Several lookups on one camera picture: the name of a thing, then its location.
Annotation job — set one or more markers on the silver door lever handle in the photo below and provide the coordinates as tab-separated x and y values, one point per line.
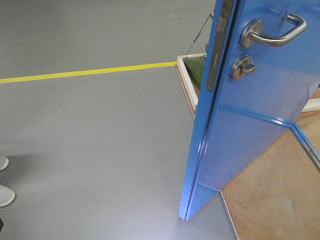
254	32

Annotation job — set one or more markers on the green sandbag left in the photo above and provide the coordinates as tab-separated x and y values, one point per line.
195	69

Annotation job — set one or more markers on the wooden base platform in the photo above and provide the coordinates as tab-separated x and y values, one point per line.
274	197

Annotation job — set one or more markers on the white sneaker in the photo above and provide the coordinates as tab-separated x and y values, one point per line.
6	196
4	162

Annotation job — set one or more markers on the blue door frame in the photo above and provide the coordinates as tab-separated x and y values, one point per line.
307	144

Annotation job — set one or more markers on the white base border beam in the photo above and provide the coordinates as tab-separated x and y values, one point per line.
191	91

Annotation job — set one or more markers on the white triangular wooden brace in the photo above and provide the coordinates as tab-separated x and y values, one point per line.
312	105

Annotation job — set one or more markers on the silver thumb turn lock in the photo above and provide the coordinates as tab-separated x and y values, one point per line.
242	66

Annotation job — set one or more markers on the metal lock faceplate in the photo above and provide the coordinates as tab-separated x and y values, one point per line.
221	18

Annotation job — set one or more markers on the blue door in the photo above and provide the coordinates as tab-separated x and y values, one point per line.
240	119

